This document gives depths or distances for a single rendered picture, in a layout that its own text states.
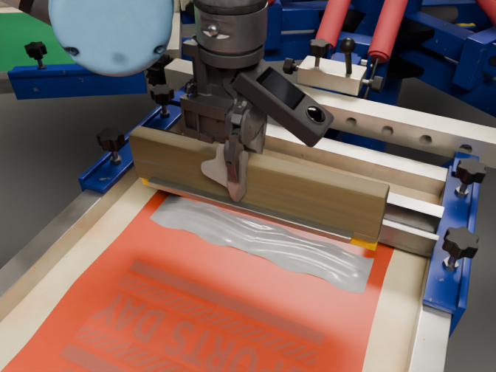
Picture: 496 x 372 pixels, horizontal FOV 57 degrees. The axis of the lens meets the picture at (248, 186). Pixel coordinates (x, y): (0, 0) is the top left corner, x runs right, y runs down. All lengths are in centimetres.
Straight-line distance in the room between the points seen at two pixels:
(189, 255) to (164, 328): 13
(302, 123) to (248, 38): 10
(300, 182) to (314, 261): 18
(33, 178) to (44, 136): 37
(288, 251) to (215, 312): 15
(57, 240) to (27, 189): 175
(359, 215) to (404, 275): 19
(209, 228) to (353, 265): 23
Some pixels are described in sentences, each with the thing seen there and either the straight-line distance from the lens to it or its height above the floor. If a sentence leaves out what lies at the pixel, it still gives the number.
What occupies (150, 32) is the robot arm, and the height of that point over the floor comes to 138.
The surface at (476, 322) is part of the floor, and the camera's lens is 195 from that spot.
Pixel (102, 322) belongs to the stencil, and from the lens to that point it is 67.
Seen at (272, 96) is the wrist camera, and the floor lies 125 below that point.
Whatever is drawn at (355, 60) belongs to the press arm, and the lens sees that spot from 106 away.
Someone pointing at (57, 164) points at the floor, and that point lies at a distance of 258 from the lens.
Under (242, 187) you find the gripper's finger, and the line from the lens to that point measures 58.
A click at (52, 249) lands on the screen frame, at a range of 74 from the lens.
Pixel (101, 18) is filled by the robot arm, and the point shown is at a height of 140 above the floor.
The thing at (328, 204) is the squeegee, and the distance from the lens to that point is 57.
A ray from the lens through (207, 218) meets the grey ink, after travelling 76.
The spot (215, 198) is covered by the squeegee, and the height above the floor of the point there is 107.
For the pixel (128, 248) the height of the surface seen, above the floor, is 96.
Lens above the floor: 150
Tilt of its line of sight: 42 degrees down
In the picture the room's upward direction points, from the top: straight up
